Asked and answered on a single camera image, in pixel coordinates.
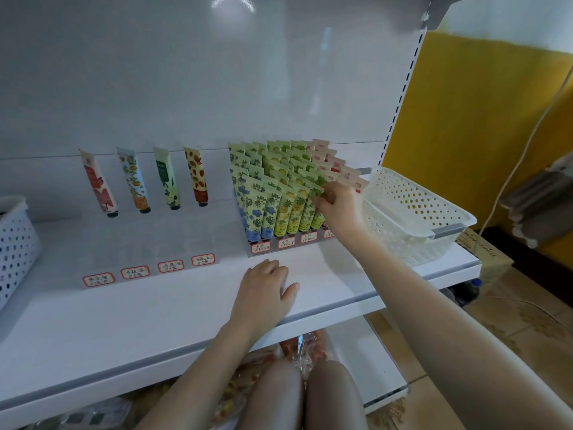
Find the cluster of green bottles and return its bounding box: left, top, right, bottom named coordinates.
left=452, top=280, right=485, bottom=306

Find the person's leg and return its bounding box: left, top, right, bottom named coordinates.
left=304, top=358, right=368, bottom=430
left=235, top=358, right=306, bottom=430

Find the person's left leg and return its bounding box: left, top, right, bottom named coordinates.
left=235, top=358, right=306, bottom=430

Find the person's left forearm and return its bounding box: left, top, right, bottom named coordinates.
left=134, top=325, right=265, bottom=430

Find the white metal shelf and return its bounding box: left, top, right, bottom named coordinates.
left=0, top=0, right=485, bottom=430

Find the small brown cardboard box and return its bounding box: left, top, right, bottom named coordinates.
left=457, top=226, right=516, bottom=283

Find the row of hand cream tubes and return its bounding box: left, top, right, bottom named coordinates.
left=79, top=139, right=370, bottom=245

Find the person's right hand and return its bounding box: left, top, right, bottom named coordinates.
left=313, top=179, right=368, bottom=251

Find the person's right forearm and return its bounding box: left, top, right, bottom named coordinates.
left=347, top=232, right=573, bottom=430

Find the white hanging cable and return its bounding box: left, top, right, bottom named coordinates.
left=479, top=67, right=573, bottom=234

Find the pile of snack packets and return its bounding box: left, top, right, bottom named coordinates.
left=36, top=331, right=332, bottom=430

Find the person's left hand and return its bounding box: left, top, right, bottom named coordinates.
left=228, top=257, right=301, bottom=341

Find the white perforated plastic basket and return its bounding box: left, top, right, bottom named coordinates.
left=358, top=165, right=478, bottom=267
left=0, top=195, right=43, bottom=312

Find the person's right leg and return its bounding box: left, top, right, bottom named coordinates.
left=304, top=358, right=368, bottom=430

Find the clear divider tray with labels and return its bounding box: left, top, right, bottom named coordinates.
left=81, top=228, right=337, bottom=288

